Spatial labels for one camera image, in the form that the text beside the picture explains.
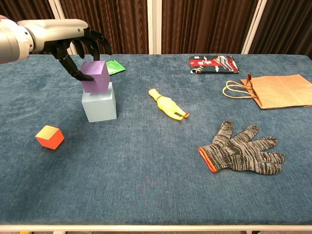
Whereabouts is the yellow rubber chicken toy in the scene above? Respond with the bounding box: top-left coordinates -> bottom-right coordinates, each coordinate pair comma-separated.
148,88 -> 190,121

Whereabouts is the green foil sachet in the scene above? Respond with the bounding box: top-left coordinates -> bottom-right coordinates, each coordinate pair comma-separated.
105,59 -> 126,77

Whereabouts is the purple cube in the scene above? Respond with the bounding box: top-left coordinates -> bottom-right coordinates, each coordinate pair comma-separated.
80,60 -> 109,94

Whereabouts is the light blue large cube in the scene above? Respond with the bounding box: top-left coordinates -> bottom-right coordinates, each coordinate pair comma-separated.
81,81 -> 117,123

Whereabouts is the white table frame rail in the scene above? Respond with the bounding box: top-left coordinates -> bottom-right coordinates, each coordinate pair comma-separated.
0,224 -> 312,232

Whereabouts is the orange small cube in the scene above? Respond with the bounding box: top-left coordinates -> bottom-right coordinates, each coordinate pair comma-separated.
35,125 -> 65,150

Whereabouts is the blue velvet table cover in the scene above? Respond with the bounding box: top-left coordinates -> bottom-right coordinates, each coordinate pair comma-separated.
0,54 -> 312,226

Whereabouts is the brown paper bag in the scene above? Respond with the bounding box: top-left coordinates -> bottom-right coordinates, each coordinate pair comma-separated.
222,74 -> 312,110

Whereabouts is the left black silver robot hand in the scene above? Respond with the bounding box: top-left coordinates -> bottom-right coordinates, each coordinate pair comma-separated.
17,19 -> 113,81

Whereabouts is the grey knit work glove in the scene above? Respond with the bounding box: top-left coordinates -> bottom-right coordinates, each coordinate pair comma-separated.
198,119 -> 285,176

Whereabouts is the dark patterned fabric pouch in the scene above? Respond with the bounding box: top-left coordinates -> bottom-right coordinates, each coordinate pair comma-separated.
188,55 -> 240,75

